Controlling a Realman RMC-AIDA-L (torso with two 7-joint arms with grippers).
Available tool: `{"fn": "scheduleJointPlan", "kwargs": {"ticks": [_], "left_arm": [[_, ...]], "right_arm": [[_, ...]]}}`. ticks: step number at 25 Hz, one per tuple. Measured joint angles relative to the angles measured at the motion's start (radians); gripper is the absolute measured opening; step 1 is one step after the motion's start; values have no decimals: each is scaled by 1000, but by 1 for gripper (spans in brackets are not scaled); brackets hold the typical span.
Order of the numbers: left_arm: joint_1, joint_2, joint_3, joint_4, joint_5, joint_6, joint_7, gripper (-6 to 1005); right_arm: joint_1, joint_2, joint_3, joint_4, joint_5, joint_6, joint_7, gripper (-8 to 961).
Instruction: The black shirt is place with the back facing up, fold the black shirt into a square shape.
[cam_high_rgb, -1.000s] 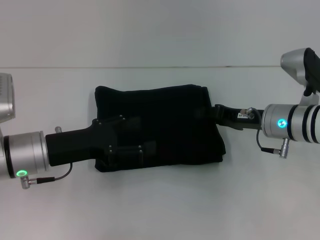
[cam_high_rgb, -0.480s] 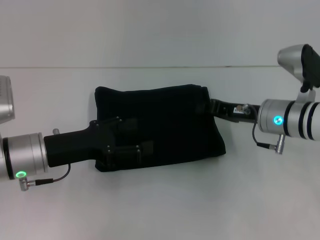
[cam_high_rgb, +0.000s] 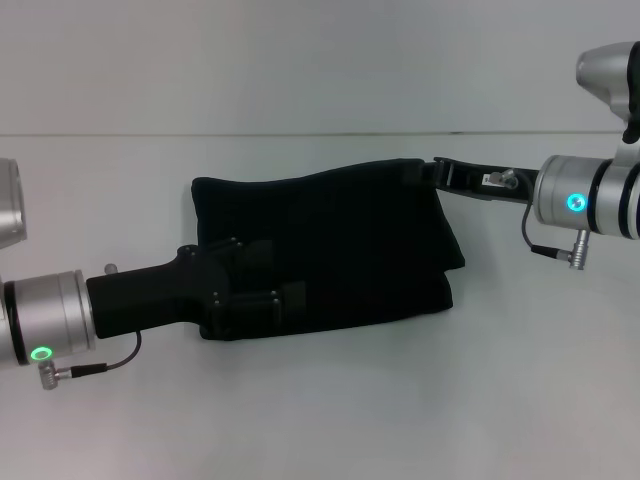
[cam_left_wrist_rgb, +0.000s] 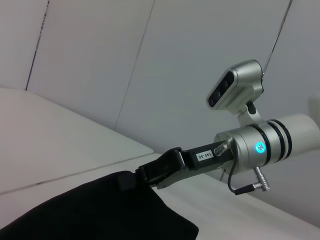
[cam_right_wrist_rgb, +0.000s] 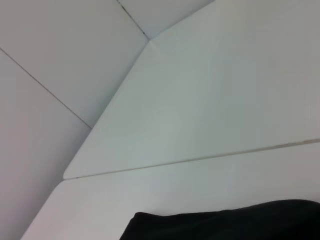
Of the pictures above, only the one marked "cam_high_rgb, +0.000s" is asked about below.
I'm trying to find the thin dark cable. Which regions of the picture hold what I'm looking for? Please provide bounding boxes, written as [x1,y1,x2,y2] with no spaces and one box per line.
[53,330,145,377]

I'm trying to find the thin grey cable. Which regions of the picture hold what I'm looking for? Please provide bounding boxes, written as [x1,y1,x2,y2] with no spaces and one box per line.
[518,168,575,260]

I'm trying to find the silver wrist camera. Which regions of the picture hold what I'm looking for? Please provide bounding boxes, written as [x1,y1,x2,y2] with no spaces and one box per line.
[0,157,27,250]
[574,42,640,162]

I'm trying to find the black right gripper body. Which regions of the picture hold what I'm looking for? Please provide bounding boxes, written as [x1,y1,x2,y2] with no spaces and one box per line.
[463,162,542,205]

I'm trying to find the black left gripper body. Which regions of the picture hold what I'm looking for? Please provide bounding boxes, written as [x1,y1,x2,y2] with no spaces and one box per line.
[85,243,232,342]

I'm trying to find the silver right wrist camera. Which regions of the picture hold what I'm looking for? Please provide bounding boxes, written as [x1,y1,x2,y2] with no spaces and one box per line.
[574,42,640,162]

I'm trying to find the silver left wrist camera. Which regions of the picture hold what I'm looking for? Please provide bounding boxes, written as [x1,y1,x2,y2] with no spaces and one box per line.
[0,157,27,250]

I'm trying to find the black shirt with FREE print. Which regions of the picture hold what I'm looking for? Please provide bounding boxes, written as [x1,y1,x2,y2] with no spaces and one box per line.
[191,157,467,344]

